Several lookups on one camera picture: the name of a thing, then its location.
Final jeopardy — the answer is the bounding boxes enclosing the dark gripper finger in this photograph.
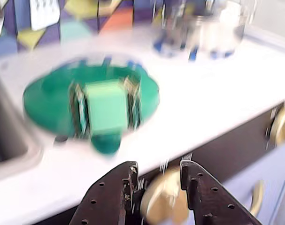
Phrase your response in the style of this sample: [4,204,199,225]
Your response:
[180,160,263,225]
[69,160,140,225]

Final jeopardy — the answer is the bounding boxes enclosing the green plate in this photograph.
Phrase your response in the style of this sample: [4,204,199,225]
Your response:
[22,57,161,160]

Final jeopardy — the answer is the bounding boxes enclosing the steel pot with lid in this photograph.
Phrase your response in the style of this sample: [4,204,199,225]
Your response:
[153,0,252,58]

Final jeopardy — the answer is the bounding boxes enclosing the gold stove knob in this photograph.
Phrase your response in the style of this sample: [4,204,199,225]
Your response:
[265,99,285,147]
[141,170,190,225]

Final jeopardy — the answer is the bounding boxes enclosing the blue toy play kitchen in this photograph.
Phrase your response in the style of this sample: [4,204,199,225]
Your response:
[0,0,285,225]

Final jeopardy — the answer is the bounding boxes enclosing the grey toy sink basin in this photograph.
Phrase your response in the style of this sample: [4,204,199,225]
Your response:
[0,71,44,171]

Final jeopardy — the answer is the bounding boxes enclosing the steel slotted spatula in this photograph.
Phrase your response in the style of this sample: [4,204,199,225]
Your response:
[30,0,60,31]

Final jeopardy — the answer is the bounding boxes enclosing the gold oven door handle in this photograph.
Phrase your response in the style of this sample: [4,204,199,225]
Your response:
[249,180,265,219]

